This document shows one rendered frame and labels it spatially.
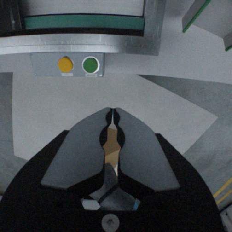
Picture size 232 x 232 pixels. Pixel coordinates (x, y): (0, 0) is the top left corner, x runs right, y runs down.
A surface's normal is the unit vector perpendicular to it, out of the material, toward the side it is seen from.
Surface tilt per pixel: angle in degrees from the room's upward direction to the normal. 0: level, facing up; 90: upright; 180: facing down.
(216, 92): 0
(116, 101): 0
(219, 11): 45
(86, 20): 0
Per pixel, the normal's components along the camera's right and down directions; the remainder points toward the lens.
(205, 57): 0.01, 0.54
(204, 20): -0.15, 0.96
